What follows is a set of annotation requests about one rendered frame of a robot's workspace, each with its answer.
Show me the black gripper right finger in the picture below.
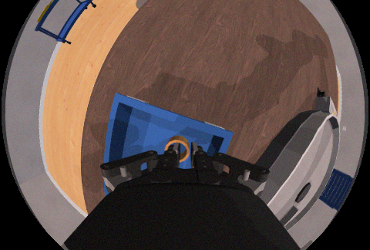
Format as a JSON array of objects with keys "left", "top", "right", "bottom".
[{"left": 190, "top": 142, "right": 270, "bottom": 197}]

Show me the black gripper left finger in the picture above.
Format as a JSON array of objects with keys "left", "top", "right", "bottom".
[{"left": 100, "top": 143, "right": 180, "bottom": 193}]

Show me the blue crate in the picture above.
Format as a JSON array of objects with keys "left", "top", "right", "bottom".
[{"left": 104, "top": 93, "right": 234, "bottom": 163}]

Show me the grey round turntable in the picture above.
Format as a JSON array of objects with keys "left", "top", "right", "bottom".
[{"left": 255, "top": 88, "right": 340, "bottom": 231}]

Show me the bronze bushing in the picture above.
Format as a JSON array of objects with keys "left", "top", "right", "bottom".
[{"left": 165, "top": 135, "right": 190, "bottom": 162}]

